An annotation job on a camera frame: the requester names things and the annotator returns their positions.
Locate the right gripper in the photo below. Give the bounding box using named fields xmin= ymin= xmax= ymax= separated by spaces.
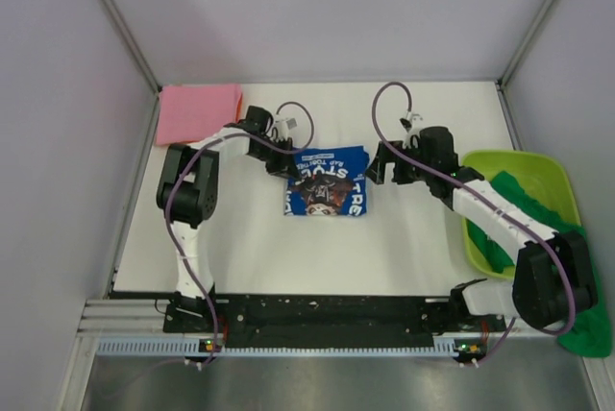
xmin=365 ymin=140 xmax=435 ymax=185

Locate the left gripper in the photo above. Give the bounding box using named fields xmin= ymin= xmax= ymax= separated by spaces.
xmin=249 ymin=135 xmax=300 ymax=181

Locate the blue t shirt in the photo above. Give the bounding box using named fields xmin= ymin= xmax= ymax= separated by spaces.
xmin=283 ymin=146 xmax=369 ymax=217

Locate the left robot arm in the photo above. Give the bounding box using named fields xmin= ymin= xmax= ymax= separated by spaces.
xmin=156 ymin=106 xmax=301 ymax=331

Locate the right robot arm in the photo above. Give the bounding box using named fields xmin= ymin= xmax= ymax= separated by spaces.
xmin=365 ymin=126 xmax=598 ymax=335

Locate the pink folded t shirt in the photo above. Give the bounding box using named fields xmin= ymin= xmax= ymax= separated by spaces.
xmin=155 ymin=84 xmax=243 ymax=146

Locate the lime green plastic basket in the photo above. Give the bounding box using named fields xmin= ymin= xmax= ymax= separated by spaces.
xmin=462 ymin=150 xmax=586 ymax=279

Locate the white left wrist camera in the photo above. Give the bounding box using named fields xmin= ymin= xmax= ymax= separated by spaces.
xmin=271 ymin=117 xmax=297 ymax=141

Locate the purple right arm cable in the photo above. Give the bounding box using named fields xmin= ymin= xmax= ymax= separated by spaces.
xmin=372 ymin=82 xmax=579 ymax=368

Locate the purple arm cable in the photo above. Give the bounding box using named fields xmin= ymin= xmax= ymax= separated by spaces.
xmin=372 ymin=82 xmax=579 ymax=368
xmin=164 ymin=102 xmax=316 ymax=369

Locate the aluminium enclosure frame right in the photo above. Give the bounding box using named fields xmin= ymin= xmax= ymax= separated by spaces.
xmin=497 ymin=0 xmax=590 ymax=90

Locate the aluminium enclosure frame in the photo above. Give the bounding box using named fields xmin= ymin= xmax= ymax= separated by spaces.
xmin=71 ymin=0 xmax=162 ymax=93
xmin=497 ymin=0 xmax=590 ymax=90

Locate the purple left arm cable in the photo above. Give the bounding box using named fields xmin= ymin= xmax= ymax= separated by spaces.
xmin=164 ymin=102 xmax=316 ymax=369

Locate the aluminium enclosure frame left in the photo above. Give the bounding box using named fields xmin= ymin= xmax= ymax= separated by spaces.
xmin=71 ymin=0 xmax=162 ymax=93

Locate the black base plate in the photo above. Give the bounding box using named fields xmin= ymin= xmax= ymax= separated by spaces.
xmin=164 ymin=294 xmax=504 ymax=340

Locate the aluminium front rail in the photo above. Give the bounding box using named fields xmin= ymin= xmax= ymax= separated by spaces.
xmin=80 ymin=300 xmax=504 ymax=347

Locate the grey slotted cable duct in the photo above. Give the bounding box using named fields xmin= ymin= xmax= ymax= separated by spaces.
xmin=96 ymin=337 xmax=483 ymax=359

